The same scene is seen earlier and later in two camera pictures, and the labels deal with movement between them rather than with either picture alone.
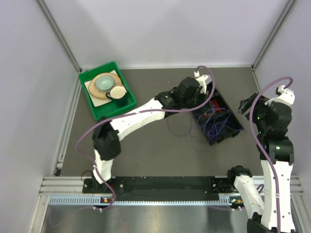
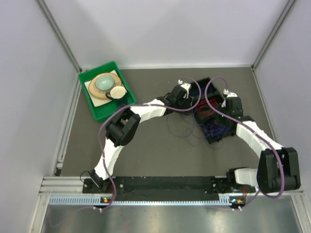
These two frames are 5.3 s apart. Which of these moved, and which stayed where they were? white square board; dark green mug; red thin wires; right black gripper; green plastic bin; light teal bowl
Moved: right black gripper; red thin wires
Stayed: light teal bowl; green plastic bin; dark green mug; white square board
